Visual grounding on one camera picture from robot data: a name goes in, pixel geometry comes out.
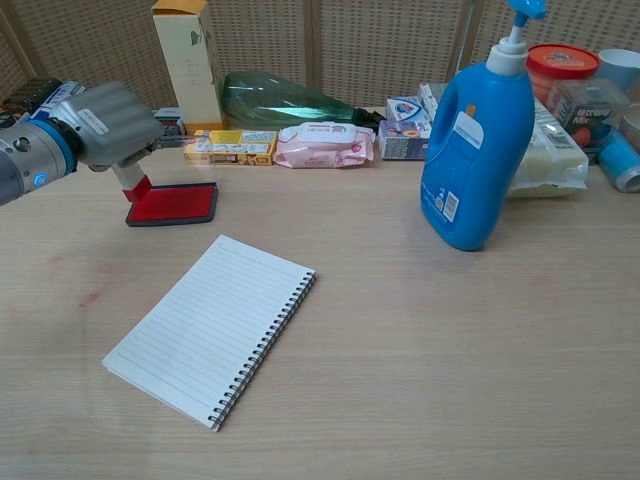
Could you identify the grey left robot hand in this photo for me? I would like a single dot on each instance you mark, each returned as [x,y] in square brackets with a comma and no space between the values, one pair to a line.
[112,125]

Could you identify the white red stamp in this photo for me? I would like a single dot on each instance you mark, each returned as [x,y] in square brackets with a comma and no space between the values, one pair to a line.
[134,186]

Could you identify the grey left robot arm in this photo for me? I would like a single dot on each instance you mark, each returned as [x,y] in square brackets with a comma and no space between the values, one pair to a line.
[30,160]

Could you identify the white lined spiral notebook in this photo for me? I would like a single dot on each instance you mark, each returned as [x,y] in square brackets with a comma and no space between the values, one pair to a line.
[210,330]

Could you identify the tall cream carton orange top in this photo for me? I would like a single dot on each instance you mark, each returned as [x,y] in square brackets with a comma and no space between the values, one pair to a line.
[187,65]

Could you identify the red ink pad clear lid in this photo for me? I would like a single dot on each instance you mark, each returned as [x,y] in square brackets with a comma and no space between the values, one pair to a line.
[177,205]

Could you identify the yellow flat cardboard box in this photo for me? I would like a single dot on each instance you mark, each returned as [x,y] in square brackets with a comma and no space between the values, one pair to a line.
[235,148]

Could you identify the green plastic bottle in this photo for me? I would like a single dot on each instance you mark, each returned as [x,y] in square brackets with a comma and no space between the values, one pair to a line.
[280,100]

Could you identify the pink wet wipes pack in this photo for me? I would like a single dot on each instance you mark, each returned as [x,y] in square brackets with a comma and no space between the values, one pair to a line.
[325,145]

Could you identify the wooden perforated folding screen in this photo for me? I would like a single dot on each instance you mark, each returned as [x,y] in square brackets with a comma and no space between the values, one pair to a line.
[350,40]

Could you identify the small purple box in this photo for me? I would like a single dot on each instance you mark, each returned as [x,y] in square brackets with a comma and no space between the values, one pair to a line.
[402,141]

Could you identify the white and blue soap box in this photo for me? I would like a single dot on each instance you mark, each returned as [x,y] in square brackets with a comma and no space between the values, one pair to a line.
[407,110]

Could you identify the multicolour tissue pack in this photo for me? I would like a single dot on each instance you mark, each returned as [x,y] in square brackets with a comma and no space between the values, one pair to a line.
[430,100]

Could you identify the blue detergent pump bottle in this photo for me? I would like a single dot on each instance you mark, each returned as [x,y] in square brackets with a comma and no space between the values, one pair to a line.
[475,165]

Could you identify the long white plastic pack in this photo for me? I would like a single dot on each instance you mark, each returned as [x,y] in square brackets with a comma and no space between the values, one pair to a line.
[550,160]

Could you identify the orange lidded snack jar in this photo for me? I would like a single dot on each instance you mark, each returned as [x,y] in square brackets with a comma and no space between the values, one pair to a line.
[562,62]

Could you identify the clear plastic snack box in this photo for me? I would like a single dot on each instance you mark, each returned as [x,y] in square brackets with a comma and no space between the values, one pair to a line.
[587,115]

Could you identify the blue cylinder tube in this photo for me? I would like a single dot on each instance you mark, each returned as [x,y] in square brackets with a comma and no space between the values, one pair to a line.
[620,160]

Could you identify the light blue mug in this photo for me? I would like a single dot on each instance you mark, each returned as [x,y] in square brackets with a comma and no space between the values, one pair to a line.
[620,67]

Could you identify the beige bowl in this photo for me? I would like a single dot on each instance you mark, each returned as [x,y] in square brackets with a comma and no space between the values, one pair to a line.
[632,120]

